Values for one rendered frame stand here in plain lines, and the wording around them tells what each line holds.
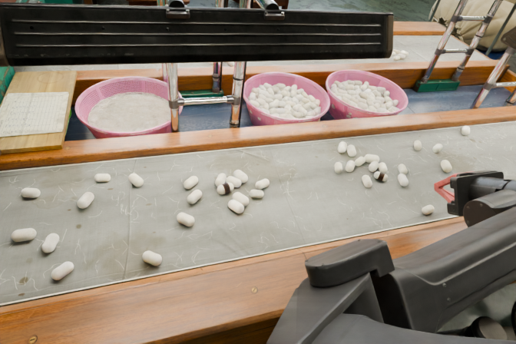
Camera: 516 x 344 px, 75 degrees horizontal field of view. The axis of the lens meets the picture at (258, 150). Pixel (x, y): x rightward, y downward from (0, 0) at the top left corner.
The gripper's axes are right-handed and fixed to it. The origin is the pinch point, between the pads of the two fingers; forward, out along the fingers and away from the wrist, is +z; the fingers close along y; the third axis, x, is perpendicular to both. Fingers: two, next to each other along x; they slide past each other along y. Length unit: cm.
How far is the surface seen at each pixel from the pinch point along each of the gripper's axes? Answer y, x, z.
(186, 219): 47.5, 2.1, 12.0
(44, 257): 71, 5, 11
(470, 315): -64, 66, 54
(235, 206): 37.6, 1.2, 13.3
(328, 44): 22.2, -27.1, -1.2
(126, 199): 59, -2, 20
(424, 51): -64, -45, 70
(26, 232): 74, 1, 13
